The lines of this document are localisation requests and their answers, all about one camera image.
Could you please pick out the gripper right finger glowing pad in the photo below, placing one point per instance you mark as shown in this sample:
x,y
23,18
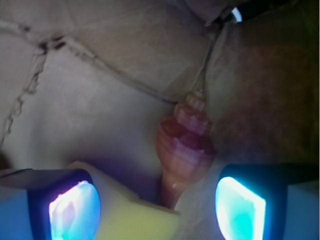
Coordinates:
x,y
269,201

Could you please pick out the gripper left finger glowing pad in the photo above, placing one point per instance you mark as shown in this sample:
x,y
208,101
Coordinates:
x,y
51,204

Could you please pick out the orange spiral shell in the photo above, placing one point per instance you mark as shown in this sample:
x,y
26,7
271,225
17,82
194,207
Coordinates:
x,y
184,148

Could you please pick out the yellow sponge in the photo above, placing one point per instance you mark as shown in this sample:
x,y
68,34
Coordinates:
x,y
124,216

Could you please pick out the brown paper bag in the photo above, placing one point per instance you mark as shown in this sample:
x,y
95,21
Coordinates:
x,y
91,80

